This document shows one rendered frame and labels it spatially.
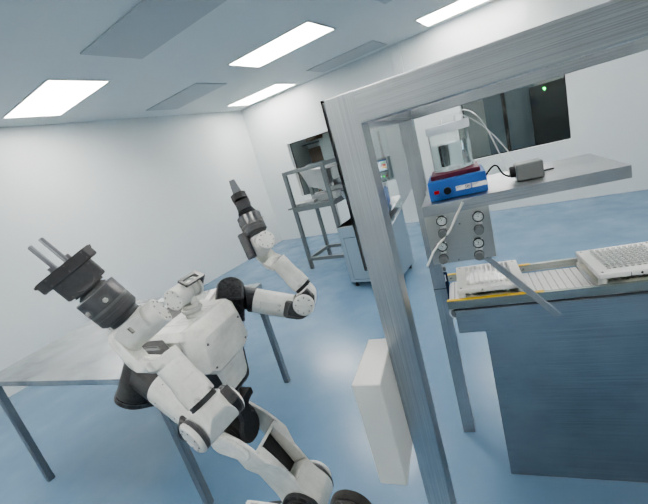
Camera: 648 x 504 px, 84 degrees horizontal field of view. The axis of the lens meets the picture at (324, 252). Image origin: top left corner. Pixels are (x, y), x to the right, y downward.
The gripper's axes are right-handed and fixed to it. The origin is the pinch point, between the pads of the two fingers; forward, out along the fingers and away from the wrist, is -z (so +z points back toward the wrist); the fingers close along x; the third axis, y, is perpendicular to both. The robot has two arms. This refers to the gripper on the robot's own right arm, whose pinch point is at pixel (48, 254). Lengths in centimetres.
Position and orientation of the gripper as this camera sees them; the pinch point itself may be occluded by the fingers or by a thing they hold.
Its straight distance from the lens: 90.0
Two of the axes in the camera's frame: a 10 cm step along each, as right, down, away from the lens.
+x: 5.6, -6.9, 4.6
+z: 6.0, 7.2, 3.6
